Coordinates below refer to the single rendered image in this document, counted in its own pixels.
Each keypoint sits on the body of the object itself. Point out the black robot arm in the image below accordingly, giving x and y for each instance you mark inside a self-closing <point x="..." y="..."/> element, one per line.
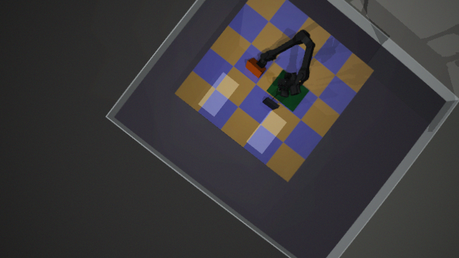
<point x="303" y="74"/>

